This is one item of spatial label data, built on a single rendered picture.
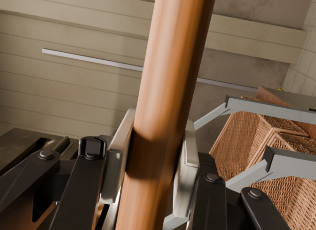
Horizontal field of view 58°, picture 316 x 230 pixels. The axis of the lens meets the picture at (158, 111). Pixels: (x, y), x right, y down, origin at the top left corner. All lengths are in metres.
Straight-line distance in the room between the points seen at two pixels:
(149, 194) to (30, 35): 3.13
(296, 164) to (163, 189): 0.49
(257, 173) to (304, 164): 0.09
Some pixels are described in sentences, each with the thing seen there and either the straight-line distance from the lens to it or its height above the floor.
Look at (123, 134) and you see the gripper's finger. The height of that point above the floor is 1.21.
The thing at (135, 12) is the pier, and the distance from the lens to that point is 2.75.
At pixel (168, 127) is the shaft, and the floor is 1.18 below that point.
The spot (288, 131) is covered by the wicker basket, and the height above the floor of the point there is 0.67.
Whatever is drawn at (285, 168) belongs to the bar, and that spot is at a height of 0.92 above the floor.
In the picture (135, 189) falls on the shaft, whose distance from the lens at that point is 0.17.
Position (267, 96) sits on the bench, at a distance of 1.78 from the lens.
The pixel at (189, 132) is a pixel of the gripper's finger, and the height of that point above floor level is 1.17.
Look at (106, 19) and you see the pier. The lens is 2.80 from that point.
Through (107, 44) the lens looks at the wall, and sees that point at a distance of 2.99.
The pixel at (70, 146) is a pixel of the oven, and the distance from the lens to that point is 1.84.
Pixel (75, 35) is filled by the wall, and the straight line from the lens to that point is 3.08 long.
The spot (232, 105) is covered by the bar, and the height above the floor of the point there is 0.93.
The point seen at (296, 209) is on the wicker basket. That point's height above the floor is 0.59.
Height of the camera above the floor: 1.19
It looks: level
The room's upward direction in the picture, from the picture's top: 79 degrees counter-clockwise
